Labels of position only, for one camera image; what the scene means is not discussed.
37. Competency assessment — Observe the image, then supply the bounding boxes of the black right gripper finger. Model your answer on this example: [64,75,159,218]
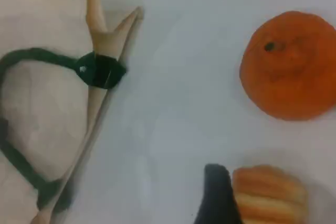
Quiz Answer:
[193,164,244,224]

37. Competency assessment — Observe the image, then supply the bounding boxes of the orange fruit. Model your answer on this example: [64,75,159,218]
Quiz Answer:
[239,10,336,122]

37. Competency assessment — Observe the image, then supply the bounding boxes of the white canvas bag green handles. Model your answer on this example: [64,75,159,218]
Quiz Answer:
[0,0,145,224]

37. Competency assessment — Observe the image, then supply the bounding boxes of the ridged golden bread loaf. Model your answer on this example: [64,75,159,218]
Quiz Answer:
[232,165,308,224]

